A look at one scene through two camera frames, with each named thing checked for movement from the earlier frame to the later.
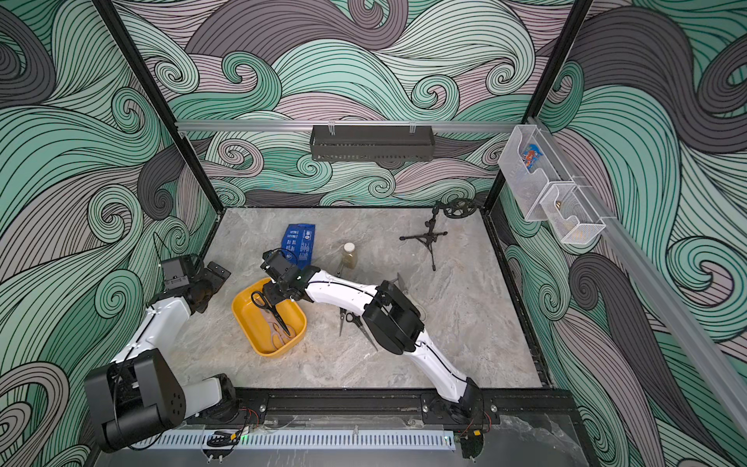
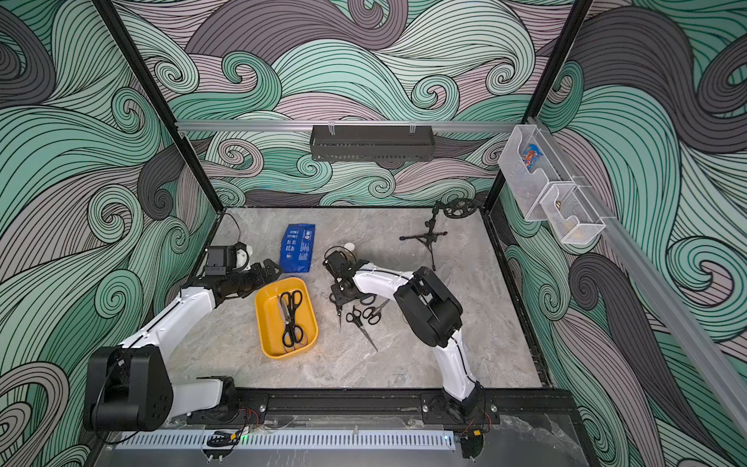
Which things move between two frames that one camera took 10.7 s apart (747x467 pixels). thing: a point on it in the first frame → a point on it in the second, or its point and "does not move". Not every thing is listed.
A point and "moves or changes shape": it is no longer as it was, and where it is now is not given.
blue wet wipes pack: [298, 242] does not move
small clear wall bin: [571, 213] does not move
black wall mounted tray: [372, 143] does not move
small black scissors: [342, 311] moves or changes shape
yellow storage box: [261, 330] moves or changes shape
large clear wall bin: [529, 164] does not move
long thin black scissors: [350, 316] does not move
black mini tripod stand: [459, 208] does not move
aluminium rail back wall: [350, 125] does not move
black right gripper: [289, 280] → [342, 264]
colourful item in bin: [531, 154] does not move
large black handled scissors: [272, 307] → [293, 334]
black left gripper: [216, 280] → [260, 278]
